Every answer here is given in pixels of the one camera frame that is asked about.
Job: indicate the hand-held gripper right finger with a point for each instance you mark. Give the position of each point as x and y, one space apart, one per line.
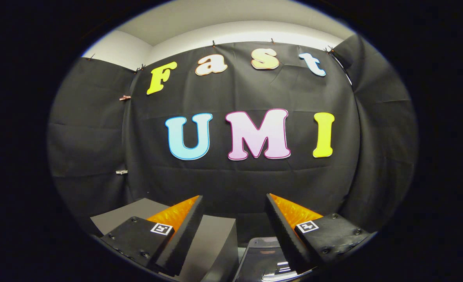
284 235

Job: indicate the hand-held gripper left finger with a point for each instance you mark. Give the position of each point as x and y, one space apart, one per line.
180 243

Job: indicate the grey washing machine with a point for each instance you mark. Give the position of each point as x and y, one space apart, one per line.
264 239

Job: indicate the grey box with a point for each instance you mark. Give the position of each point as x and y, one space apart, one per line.
216 243

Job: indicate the silver clip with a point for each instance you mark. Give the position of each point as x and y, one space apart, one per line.
122 171

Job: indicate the black backdrop cloth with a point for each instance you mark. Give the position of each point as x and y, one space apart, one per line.
235 90

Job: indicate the pink clip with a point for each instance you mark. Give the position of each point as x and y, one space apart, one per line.
125 97

